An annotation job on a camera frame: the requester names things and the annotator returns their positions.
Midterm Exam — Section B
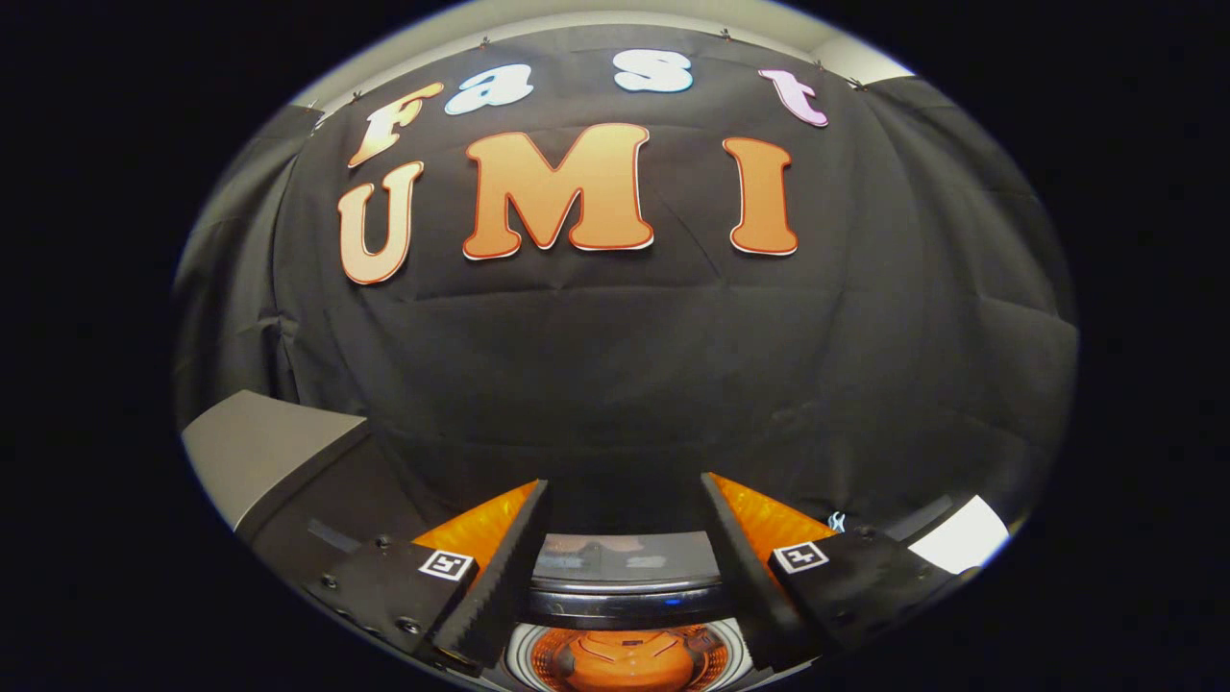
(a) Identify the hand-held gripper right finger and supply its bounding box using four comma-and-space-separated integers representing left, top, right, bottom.
700, 472, 977, 671

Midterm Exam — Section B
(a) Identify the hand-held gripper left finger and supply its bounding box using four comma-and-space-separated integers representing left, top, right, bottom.
304, 479, 551, 669

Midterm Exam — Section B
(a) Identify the grey washing machine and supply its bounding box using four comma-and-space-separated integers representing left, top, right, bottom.
495, 615, 770, 692

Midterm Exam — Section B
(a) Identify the dark washing machine lid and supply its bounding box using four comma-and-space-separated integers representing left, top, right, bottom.
524, 531, 733, 628

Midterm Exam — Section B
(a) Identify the orange polo shirt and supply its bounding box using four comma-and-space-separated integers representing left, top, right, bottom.
557, 630, 695, 692

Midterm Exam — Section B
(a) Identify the white flat board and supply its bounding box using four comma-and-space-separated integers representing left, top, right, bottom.
908, 495, 1010, 576

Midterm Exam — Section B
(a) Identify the black backdrop cloth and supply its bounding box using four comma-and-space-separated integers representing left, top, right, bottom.
173, 24, 1079, 578

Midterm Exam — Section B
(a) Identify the grey platform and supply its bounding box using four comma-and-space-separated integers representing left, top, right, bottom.
181, 389, 453, 582

